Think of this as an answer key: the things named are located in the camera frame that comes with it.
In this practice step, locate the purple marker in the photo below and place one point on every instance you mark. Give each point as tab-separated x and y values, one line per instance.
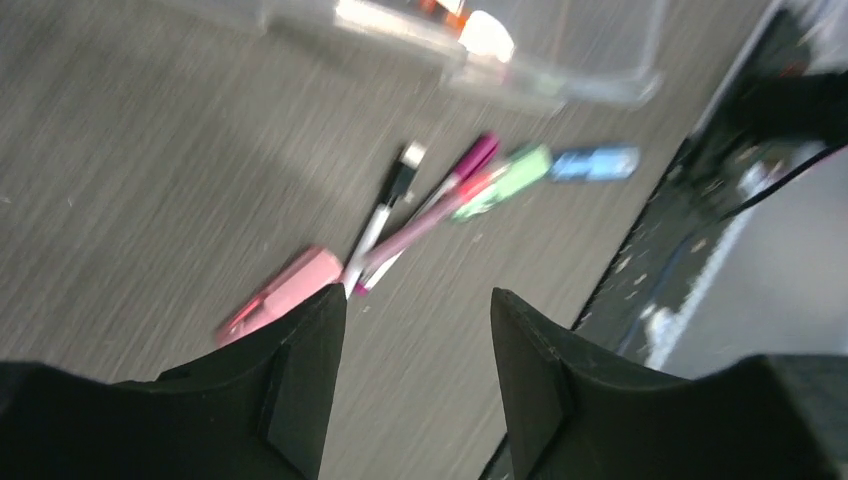
476	158

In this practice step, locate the clear plastic drawer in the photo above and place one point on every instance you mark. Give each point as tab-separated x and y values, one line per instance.
537	55

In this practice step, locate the green highlighter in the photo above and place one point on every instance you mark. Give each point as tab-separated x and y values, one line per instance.
526	166

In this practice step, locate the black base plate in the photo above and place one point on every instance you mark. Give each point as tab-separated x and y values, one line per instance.
780	110

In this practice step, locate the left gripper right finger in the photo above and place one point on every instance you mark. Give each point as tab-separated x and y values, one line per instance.
575	410

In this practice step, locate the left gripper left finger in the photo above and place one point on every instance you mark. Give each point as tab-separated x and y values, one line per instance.
257	408

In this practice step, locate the pink highlighter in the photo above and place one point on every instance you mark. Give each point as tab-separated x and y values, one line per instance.
314	269

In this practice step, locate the black white marker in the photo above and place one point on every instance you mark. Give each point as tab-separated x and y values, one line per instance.
397	184

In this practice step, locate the pink pen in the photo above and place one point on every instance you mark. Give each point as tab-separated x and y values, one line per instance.
443	208

